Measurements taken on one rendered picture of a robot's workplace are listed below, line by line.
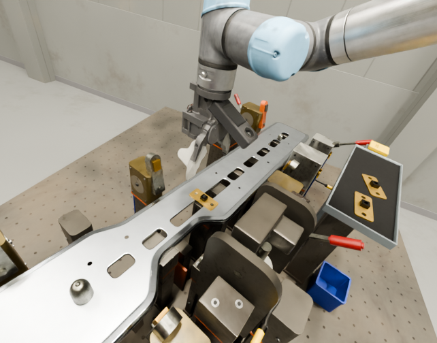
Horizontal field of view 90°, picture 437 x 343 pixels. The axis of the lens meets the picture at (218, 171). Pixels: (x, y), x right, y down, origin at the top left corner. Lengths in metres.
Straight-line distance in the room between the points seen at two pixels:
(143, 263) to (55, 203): 0.65
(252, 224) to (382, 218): 0.31
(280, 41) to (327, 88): 2.10
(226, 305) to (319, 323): 0.59
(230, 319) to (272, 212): 0.17
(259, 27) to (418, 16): 0.18
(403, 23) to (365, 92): 2.07
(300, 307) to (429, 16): 0.44
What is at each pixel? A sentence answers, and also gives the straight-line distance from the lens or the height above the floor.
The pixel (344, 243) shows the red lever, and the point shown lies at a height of 1.14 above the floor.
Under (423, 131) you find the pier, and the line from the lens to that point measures 2.50.
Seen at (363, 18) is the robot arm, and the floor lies 1.47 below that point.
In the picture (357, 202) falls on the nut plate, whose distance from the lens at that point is 0.58.
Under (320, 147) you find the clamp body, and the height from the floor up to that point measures 1.04.
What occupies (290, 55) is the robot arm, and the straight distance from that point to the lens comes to 0.34.
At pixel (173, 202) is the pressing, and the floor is 1.00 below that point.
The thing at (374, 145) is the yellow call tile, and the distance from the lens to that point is 0.90.
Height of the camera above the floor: 1.47
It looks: 39 degrees down
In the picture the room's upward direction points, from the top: 13 degrees clockwise
